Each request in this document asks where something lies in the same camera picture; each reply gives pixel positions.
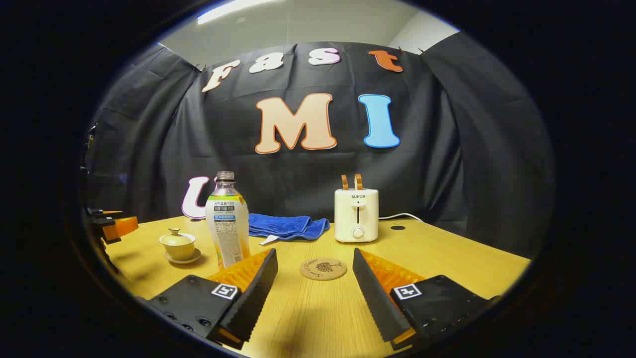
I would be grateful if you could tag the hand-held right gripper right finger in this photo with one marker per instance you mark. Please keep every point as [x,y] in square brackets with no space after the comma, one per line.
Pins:
[375,298]

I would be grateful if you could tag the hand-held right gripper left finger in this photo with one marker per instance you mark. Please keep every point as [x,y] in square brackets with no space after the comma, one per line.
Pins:
[258,293]

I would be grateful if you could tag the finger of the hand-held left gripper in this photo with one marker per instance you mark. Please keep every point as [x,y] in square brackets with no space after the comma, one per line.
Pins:
[102,212]
[124,226]

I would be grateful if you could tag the round wooden coaster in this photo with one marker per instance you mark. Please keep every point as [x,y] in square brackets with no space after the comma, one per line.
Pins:
[323,269]

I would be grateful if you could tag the clear plastic water bottle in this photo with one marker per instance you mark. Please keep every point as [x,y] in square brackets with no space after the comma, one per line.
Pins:
[227,223]

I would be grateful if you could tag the beige ceramic saucer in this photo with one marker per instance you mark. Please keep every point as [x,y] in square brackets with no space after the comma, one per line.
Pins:
[193,258]

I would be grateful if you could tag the blue folded towel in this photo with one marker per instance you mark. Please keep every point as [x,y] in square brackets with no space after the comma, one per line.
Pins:
[288,224]

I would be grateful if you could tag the white toaster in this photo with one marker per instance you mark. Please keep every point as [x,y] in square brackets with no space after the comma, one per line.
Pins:
[356,214]

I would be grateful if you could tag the toast bread slice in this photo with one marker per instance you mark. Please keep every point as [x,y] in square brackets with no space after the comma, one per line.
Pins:
[358,182]
[344,182]

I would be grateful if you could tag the black backdrop cloth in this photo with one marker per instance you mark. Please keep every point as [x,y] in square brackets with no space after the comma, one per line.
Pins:
[422,164]

